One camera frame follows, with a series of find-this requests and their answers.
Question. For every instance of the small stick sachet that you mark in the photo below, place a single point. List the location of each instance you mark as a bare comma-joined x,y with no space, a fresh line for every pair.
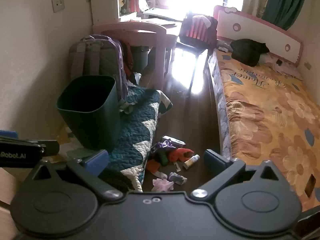
177,166

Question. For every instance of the white yellow tube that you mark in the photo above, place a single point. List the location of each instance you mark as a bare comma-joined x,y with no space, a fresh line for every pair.
192,161

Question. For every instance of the white cloth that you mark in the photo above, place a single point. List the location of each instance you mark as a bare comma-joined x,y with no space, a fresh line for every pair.
203,20

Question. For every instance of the grey white clothes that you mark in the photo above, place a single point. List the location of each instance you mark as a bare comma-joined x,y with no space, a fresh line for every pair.
223,46

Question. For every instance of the floral yellow bed mattress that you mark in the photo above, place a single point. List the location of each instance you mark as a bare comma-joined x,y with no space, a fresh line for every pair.
270,120

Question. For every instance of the black bin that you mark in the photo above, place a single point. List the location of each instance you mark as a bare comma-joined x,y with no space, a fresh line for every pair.
139,58

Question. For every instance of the green curtain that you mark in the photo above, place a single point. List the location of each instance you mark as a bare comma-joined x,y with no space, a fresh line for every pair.
285,1

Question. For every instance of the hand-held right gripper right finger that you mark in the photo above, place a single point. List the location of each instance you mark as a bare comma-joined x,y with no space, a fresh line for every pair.
214,160

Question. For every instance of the white crumpled wrapper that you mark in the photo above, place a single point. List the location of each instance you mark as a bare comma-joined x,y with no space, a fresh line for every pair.
160,174

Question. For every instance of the teal and white quilt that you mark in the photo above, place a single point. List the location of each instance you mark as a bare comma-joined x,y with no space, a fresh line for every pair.
136,130

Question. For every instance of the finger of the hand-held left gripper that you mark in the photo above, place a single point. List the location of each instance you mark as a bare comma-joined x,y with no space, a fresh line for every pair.
8,134

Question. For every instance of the white desk hutch shelf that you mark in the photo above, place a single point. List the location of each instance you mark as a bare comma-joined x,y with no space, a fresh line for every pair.
107,0

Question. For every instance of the stack of papers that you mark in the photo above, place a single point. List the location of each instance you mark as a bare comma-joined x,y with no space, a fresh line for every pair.
157,13

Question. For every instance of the purple foil wrapper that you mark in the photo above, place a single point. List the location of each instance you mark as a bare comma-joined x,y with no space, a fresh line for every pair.
161,148

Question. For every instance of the grey printed box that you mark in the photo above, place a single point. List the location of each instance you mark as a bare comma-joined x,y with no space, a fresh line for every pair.
175,142

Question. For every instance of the purple grey backpack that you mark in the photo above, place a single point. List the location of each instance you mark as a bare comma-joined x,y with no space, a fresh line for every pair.
100,60

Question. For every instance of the dark striped chair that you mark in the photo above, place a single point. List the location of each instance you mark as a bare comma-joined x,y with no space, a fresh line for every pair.
197,33

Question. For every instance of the yellow plush toy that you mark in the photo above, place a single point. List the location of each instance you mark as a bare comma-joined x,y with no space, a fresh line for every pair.
121,2

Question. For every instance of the pink and white headboard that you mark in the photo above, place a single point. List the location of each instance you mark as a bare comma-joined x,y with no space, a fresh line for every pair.
260,33

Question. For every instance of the beige wall outlet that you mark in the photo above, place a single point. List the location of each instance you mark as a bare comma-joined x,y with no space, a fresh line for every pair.
308,65
58,3

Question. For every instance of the grey crumpled packet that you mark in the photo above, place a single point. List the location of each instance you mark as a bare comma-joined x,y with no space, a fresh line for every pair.
178,178

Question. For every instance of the small black device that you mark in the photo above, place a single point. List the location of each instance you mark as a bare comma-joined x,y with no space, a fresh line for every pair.
278,62

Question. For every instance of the red orange wrapper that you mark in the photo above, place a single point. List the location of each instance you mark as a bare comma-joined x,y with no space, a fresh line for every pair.
180,154

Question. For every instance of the pink crumpled tissue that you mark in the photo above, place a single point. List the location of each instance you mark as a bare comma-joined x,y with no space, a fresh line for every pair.
162,185

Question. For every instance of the yellow patterned mat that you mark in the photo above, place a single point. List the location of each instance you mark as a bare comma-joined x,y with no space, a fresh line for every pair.
68,140

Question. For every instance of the black clothing bundle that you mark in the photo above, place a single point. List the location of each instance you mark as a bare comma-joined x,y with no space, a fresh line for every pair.
246,51

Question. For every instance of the dark green trash bin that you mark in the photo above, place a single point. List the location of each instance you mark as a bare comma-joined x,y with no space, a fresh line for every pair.
91,120

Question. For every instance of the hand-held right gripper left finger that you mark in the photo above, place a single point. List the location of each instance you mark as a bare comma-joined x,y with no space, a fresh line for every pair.
96,162

